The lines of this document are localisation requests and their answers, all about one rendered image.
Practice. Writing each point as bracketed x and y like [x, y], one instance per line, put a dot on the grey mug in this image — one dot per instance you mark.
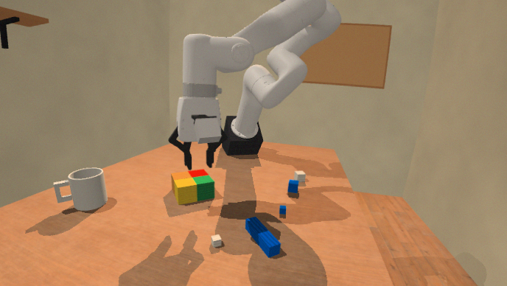
[86, 194]

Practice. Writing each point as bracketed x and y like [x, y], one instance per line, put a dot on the green cube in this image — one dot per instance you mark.
[205, 187]

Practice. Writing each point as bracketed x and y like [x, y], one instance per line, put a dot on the yellow cube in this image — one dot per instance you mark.
[185, 190]

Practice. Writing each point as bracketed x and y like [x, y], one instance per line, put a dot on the red cube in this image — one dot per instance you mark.
[196, 173]

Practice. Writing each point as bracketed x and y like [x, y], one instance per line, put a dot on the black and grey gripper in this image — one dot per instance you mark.
[185, 128]

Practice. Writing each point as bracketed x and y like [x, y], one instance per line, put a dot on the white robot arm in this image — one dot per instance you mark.
[294, 25]

